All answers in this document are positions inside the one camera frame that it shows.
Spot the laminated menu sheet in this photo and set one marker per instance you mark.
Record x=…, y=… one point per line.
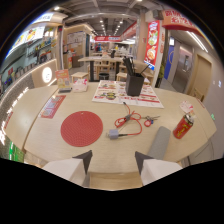
x=113, y=93

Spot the dark wooden dining table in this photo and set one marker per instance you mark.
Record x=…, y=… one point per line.
x=100, y=61

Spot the grey charger plug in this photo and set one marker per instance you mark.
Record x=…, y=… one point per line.
x=113, y=134

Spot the white tissue box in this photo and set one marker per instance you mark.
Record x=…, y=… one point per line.
x=80, y=85

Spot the light wooden stool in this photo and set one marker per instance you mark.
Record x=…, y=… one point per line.
x=79, y=76

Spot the red sticker label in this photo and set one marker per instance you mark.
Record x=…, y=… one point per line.
x=52, y=106

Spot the grey felt pouch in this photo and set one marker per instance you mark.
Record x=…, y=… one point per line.
x=159, y=143

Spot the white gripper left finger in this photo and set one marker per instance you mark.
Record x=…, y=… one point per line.
x=68, y=166

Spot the red food poster banner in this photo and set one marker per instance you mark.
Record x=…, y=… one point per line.
x=152, y=42

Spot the orange acrylic sign stand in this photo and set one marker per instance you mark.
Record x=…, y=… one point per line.
x=63, y=80

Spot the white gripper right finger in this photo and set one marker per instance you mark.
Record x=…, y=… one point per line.
x=160, y=168

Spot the black utensil holder box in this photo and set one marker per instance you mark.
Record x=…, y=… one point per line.
x=134, y=84

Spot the round red silicone mat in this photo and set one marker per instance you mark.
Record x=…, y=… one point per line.
x=81, y=128

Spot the black chopsticks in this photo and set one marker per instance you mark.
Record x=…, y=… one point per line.
x=129, y=66

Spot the small pink white card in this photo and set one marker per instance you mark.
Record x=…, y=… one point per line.
x=186, y=106

